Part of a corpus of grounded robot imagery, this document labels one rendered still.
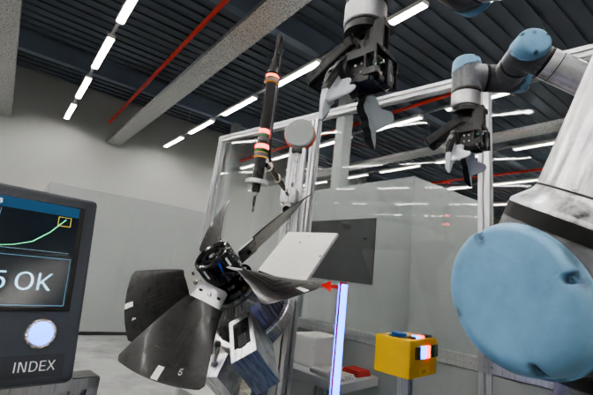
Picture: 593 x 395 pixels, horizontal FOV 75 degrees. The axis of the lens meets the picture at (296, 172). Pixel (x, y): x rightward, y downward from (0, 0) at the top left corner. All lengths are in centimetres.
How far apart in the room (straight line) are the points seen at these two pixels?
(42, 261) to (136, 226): 614
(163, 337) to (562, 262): 92
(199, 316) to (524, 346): 88
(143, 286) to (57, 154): 1203
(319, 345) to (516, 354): 130
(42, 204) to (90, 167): 1287
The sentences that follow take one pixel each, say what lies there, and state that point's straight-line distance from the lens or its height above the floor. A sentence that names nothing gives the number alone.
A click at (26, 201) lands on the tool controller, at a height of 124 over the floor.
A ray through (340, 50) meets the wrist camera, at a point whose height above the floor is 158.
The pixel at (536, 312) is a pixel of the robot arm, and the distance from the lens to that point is 35.
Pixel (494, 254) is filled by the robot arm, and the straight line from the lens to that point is 36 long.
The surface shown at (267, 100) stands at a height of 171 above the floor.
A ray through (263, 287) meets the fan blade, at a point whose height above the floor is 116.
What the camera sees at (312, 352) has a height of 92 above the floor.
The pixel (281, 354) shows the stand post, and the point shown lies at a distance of 148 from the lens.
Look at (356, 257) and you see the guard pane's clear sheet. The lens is 176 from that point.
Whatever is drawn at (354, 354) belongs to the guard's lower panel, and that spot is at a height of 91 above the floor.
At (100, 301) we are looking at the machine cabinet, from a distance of 657.
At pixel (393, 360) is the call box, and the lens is 110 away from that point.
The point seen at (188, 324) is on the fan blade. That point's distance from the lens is 110.
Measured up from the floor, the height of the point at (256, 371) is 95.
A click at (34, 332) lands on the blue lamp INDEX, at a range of 46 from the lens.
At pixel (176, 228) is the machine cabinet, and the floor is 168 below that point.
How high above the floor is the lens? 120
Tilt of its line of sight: 14 degrees up
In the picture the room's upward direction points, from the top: 7 degrees clockwise
